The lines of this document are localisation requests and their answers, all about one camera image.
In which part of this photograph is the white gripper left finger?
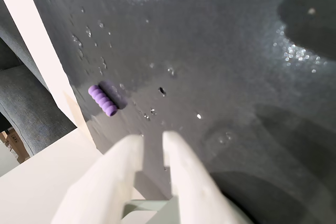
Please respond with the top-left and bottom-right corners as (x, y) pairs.
(49, 134), (144, 224)

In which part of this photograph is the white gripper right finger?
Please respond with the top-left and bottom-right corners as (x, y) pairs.
(162, 130), (250, 224)

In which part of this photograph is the dark glossy table mat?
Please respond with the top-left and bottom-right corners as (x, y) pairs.
(20, 0), (336, 224)

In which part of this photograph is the purple ribbed pen grip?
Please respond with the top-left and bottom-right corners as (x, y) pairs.
(88, 84), (119, 117)

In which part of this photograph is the brown cardboard box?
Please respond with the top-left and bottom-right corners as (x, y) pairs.
(0, 126), (31, 165)

